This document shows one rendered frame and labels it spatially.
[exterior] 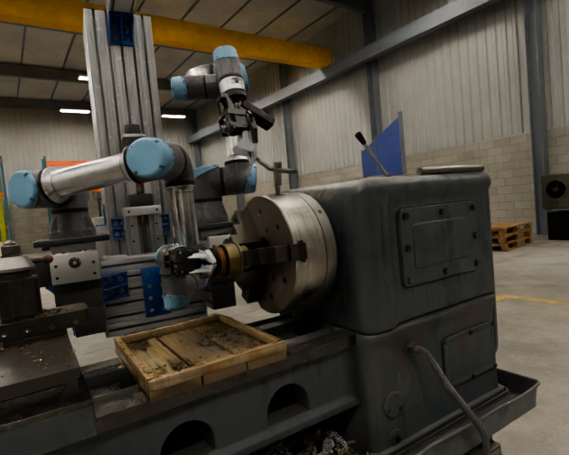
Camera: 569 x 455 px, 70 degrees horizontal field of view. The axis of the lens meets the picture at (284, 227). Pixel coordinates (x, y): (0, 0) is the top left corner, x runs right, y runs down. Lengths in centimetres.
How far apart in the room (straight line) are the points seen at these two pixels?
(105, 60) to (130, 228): 67
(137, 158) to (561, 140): 1056
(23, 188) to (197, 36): 1163
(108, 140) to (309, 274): 109
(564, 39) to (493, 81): 166
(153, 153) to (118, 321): 65
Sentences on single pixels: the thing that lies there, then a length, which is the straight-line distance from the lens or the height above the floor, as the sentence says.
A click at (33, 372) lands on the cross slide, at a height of 97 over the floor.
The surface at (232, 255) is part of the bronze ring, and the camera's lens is 100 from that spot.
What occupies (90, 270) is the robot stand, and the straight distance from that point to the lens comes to 142.
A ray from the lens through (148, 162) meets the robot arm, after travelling 121.
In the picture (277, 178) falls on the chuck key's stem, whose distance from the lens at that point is 106.
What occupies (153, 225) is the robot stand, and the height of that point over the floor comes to 117.
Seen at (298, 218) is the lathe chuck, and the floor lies 117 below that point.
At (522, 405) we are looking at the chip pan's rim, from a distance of 149.
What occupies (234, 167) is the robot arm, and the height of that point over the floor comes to 137.
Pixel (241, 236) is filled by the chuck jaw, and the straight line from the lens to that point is 107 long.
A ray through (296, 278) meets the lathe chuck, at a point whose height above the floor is 103.
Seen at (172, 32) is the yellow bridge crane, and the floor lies 616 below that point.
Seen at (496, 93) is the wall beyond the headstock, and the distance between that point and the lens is 1203.
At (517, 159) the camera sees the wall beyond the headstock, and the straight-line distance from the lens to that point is 1160.
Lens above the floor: 120
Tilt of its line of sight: 3 degrees down
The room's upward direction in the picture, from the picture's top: 5 degrees counter-clockwise
